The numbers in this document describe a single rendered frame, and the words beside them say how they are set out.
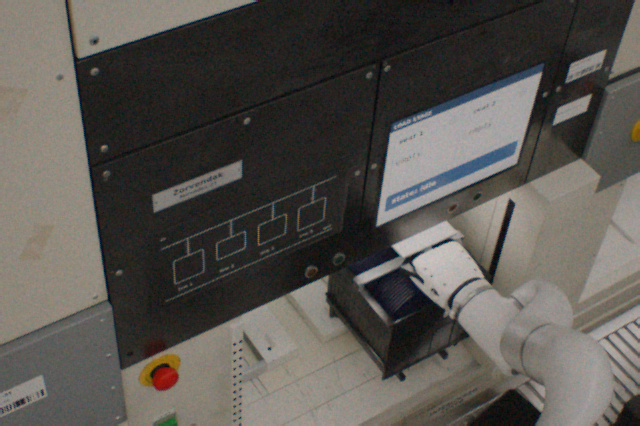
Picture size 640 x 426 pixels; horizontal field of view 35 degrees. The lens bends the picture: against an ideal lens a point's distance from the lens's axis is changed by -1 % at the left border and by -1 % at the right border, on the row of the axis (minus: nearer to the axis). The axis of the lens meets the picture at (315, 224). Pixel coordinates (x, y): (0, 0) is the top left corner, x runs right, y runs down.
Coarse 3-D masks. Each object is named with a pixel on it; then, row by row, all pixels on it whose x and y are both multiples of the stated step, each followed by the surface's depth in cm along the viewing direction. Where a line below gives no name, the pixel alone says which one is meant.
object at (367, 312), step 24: (408, 240) 182; (432, 240) 182; (384, 264) 188; (336, 288) 197; (360, 288) 186; (336, 312) 202; (360, 312) 192; (384, 312) 183; (432, 312) 187; (360, 336) 195; (384, 336) 187; (408, 336) 188; (432, 336) 193; (456, 336) 199; (384, 360) 191; (408, 360) 195
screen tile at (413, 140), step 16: (432, 128) 147; (448, 128) 150; (400, 144) 146; (416, 144) 148; (448, 144) 153; (416, 160) 151; (432, 160) 153; (448, 160) 156; (400, 176) 151; (416, 176) 154
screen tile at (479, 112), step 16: (496, 96) 151; (512, 96) 154; (528, 96) 156; (480, 112) 152; (496, 112) 154; (512, 112) 157; (496, 128) 157; (512, 128) 160; (464, 144) 155; (480, 144) 158
